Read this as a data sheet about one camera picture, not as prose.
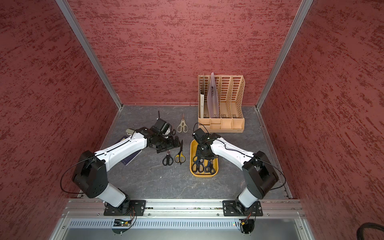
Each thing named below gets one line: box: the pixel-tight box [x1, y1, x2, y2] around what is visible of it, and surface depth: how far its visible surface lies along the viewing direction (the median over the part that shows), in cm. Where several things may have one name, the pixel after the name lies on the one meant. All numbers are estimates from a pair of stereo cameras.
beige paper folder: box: [199, 73, 205, 119], surface depth 94 cm
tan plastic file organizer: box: [198, 75, 246, 133], surface depth 106 cm
